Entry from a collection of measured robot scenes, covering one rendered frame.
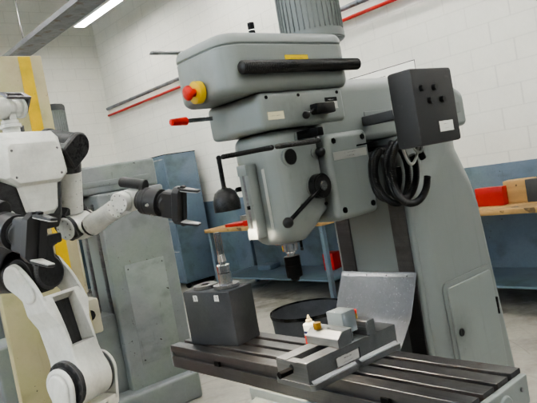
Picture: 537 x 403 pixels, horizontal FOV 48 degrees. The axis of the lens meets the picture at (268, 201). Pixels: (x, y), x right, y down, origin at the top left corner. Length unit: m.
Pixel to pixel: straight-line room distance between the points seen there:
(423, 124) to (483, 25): 4.50
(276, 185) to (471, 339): 0.88
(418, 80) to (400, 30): 4.95
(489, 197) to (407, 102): 3.89
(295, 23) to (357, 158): 0.45
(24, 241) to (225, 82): 0.62
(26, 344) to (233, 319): 1.44
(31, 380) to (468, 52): 4.73
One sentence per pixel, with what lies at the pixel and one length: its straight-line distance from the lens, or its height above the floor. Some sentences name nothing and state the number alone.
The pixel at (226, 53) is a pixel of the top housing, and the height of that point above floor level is 1.83.
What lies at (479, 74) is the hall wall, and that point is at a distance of 6.16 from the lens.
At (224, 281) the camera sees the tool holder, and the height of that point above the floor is 1.18.
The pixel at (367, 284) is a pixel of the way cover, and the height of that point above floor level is 1.09.
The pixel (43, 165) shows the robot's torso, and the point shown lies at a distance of 1.94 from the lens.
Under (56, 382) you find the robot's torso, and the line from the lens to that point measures 1.92.
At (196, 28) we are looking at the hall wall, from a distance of 9.25.
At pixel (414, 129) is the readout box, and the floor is 1.56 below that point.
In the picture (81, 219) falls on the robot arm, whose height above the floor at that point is 1.47.
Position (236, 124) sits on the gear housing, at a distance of 1.69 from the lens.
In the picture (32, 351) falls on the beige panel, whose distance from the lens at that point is 3.25.
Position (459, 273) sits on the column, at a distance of 2.11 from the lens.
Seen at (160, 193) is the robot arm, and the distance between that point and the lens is 1.95.
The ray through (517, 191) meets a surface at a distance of 5.52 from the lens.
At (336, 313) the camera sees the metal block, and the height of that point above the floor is 1.11.
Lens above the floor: 1.53
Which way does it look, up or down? 3 degrees down
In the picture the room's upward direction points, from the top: 10 degrees counter-clockwise
